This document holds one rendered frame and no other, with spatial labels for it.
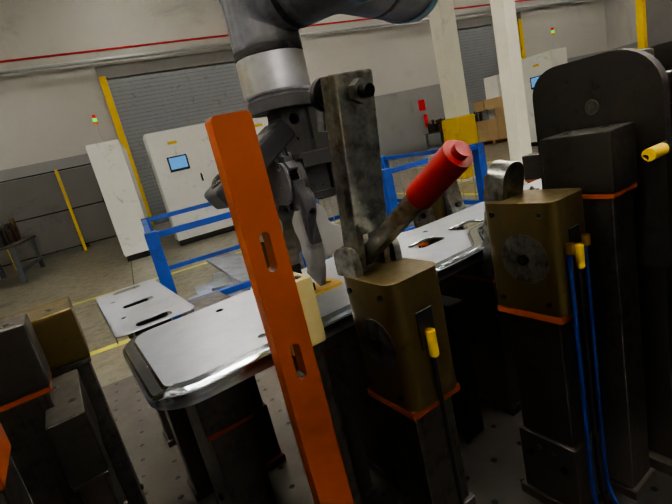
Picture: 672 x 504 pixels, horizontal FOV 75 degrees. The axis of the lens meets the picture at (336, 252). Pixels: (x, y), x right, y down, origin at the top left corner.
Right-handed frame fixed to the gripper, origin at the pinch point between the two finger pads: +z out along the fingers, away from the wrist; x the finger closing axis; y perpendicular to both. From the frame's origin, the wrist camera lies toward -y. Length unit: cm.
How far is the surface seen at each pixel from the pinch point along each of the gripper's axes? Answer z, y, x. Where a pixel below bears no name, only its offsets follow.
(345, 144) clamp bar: -13.7, -2.0, -16.6
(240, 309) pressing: 2.6, -7.2, 4.1
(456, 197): 0.1, 40.9, 11.9
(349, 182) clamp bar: -10.7, -2.0, -16.1
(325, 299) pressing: 2.5, -0.1, -4.2
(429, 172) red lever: -10.8, -1.3, -24.5
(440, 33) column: -157, 592, 495
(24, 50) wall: -423, 52, 1403
